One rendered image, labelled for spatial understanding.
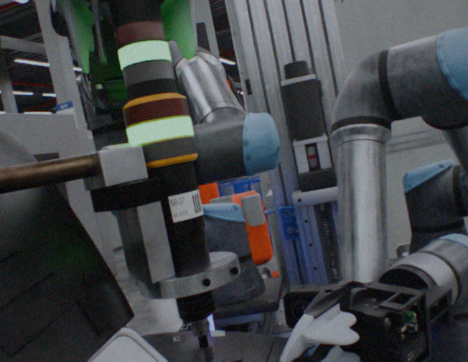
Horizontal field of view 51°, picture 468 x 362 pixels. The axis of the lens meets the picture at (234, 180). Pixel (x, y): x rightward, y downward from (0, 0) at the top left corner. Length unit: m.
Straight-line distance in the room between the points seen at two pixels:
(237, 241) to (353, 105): 0.50
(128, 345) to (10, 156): 0.18
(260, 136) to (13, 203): 0.31
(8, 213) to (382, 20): 2.16
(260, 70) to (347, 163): 0.61
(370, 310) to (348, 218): 0.27
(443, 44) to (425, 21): 1.70
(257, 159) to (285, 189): 0.75
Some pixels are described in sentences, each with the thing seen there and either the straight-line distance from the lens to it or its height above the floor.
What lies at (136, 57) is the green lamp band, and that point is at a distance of 0.33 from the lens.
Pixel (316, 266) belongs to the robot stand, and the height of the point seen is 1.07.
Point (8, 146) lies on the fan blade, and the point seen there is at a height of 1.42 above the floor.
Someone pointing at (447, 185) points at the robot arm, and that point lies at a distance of 1.15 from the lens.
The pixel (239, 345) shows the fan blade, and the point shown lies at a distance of 0.55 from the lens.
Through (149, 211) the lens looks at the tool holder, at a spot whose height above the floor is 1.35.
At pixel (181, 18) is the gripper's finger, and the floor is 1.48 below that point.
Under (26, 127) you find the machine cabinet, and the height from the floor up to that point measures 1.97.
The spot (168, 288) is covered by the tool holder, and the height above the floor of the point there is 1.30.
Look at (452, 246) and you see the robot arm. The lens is 0.68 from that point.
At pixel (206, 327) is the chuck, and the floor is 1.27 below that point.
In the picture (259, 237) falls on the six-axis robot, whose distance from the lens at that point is 4.35.
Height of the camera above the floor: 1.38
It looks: 3 degrees down
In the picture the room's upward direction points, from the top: 11 degrees counter-clockwise
